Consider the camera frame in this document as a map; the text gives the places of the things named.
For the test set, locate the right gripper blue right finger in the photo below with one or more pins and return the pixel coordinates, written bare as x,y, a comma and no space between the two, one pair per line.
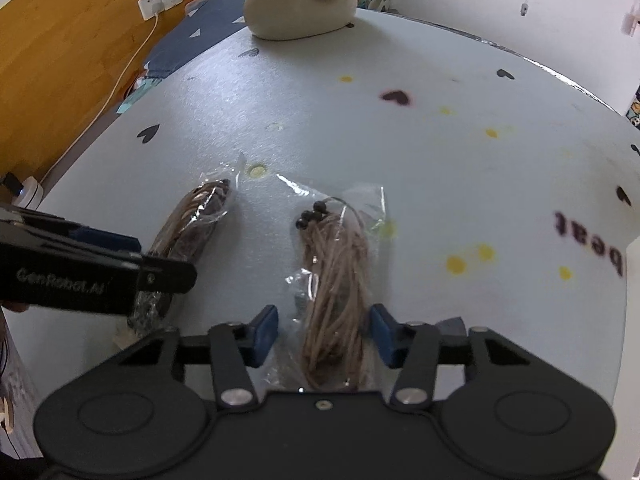
413,350

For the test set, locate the white wall socket pair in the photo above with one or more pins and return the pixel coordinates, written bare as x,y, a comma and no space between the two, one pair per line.
151,8

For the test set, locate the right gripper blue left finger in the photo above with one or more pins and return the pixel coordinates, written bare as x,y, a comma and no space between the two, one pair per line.
235,347

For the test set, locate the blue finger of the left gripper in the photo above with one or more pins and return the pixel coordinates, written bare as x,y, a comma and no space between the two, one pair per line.
107,240

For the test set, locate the person's hand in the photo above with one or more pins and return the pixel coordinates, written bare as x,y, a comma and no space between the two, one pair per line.
15,384

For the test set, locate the bag of dark cord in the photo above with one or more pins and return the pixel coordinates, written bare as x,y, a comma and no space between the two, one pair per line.
183,237

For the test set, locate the bag of tan cord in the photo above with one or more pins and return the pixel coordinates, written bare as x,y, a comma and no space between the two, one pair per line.
340,237

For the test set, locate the cat shaped ceramic figurine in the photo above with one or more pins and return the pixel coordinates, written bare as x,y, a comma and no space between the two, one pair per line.
280,20

